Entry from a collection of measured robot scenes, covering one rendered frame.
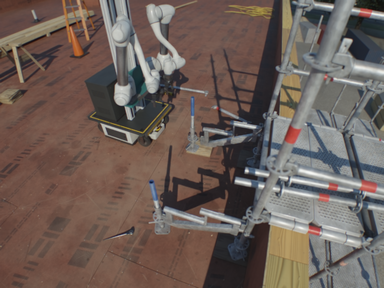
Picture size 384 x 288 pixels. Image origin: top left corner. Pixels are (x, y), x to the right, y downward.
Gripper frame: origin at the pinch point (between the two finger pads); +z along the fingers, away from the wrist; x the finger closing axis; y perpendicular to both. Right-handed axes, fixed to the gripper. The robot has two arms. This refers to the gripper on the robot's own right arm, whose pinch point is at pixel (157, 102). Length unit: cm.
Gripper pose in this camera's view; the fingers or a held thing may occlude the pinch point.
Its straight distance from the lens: 239.3
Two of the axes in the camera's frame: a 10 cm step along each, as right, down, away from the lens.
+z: 0.0, 7.1, 7.0
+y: -9.2, -2.7, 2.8
